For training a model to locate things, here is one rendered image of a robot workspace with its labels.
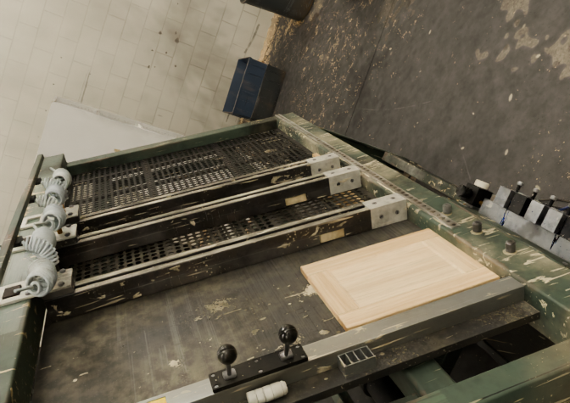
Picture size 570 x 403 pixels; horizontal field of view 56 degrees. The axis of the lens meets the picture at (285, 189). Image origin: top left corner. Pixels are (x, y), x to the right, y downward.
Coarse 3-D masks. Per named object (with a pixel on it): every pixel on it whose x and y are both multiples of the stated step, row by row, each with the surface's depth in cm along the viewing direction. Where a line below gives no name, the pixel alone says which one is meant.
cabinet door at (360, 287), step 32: (352, 256) 148; (384, 256) 146; (416, 256) 144; (448, 256) 141; (320, 288) 135; (352, 288) 134; (384, 288) 132; (416, 288) 129; (448, 288) 127; (352, 320) 122
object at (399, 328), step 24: (480, 288) 122; (504, 288) 121; (408, 312) 118; (432, 312) 117; (456, 312) 117; (480, 312) 119; (336, 336) 114; (360, 336) 113; (384, 336) 112; (408, 336) 114; (312, 360) 108; (336, 360) 110; (192, 384) 106; (240, 384) 104; (264, 384) 106
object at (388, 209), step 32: (288, 224) 160; (320, 224) 158; (352, 224) 162; (384, 224) 165; (192, 256) 150; (224, 256) 151; (256, 256) 155; (0, 288) 141; (64, 288) 140; (96, 288) 142; (128, 288) 145; (160, 288) 148
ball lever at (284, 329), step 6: (288, 324) 101; (282, 330) 100; (288, 330) 99; (294, 330) 100; (282, 336) 99; (288, 336) 99; (294, 336) 99; (282, 342) 100; (288, 342) 99; (288, 348) 105; (282, 354) 108; (288, 354) 108; (282, 360) 107
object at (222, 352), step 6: (222, 348) 97; (228, 348) 97; (234, 348) 98; (216, 354) 97; (222, 354) 96; (228, 354) 96; (234, 354) 97; (222, 360) 96; (228, 360) 96; (234, 360) 97; (228, 366) 101; (222, 372) 106; (228, 372) 103; (234, 372) 105; (228, 378) 105
